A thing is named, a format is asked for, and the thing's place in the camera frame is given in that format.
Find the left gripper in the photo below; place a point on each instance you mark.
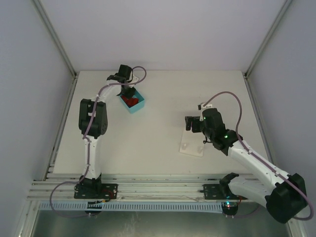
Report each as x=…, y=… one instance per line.
x=127, y=91

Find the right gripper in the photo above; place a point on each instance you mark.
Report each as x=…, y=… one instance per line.
x=193, y=124

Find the large red spring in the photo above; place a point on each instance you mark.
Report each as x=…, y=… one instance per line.
x=127, y=101

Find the long red spring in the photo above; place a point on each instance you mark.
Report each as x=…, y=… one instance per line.
x=134, y=101

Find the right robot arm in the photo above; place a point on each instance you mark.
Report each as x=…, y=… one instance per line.
x=283, y=195

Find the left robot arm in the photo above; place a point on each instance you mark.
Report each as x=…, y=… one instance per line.
x=93, y=124

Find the teal plastic bin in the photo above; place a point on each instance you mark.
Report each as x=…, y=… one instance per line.
x=136, y=107

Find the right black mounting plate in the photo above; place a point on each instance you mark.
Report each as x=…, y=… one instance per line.
x=217, y=192

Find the black mounting plate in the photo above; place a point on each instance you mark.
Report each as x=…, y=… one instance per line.
x=217, y=192
x=103, y=191

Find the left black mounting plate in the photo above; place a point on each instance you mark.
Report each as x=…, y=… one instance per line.
x=103, y=191

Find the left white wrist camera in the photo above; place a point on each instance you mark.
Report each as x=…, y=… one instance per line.
x=133, y=78

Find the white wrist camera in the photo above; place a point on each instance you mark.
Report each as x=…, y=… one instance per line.
x=204, y=106
x=133, y=78

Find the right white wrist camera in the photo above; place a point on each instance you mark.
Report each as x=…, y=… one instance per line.
x=204, y=106

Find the white peg base plate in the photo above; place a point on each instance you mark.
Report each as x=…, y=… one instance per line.
x=192, y=144

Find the white slotted cable duct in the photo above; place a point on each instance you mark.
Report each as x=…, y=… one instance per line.
x=208, y=207

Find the aluminium rail frame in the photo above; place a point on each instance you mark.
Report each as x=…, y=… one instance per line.
x=140, y=151

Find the left aluminium corner post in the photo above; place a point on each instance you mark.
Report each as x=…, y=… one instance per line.
x=49, y=27

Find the aluminium corner post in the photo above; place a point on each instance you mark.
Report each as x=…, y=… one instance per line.
x=272, y=29
x=49, y=27

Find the right aluminium corner post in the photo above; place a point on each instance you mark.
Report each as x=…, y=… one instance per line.
x=272, y=29

